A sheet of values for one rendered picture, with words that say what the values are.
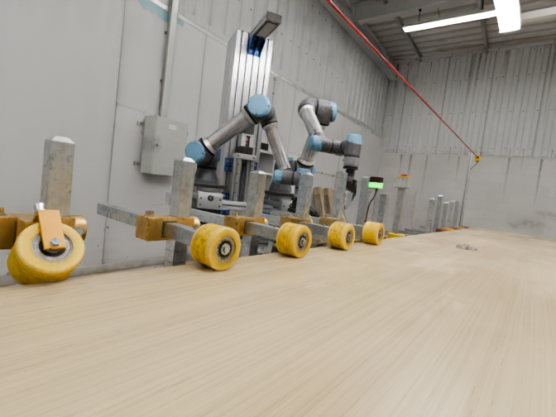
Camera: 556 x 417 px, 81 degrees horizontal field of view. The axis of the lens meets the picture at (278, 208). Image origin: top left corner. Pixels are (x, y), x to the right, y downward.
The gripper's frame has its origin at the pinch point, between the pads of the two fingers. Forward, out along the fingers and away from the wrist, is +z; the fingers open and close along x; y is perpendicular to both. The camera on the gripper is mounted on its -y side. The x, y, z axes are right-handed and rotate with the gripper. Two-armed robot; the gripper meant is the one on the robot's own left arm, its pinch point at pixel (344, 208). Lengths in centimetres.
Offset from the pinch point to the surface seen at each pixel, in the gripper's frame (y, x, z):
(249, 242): -73, 17, 11
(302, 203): -48.9, 8.5, -1.2
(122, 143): 102, 241, -31
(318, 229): -56, 0, 6
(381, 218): 21.6, -17.0, 4.2
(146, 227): -103, 27, 6
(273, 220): -49, 18, 6
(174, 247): -96, 25, 10
